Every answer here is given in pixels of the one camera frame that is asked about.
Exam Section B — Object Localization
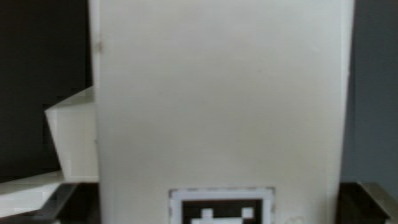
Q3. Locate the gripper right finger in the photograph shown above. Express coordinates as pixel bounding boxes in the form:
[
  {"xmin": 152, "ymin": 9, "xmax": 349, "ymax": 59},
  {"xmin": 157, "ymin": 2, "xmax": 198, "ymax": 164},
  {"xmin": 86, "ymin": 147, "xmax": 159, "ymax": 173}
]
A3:
[{"xmin": 338, "ymin": 182, "xmax": 398, "ymax": 224}]

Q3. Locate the white cabinet body box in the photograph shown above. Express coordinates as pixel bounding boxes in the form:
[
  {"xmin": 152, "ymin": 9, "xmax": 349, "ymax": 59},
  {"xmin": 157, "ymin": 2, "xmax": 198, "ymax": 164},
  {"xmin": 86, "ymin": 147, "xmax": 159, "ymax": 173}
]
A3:
[{"xmin": 0, "ymin": 88, "xmax": 100, "ymax": 221}]

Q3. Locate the white cabinet top block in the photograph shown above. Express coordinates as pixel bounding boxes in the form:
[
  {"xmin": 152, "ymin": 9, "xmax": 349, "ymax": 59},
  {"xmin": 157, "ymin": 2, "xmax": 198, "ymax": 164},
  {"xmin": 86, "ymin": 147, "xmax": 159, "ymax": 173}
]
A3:
[{"xmin": 89, "ymin": 0, "xmax": 356, "ymax": 224}]

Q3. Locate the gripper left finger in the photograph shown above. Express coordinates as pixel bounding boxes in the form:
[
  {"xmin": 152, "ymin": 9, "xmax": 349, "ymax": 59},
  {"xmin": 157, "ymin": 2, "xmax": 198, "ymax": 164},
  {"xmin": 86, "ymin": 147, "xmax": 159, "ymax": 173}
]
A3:
[{"xmin": 34, "ymin": 183, "xmax": 100, "ymax": 224}]

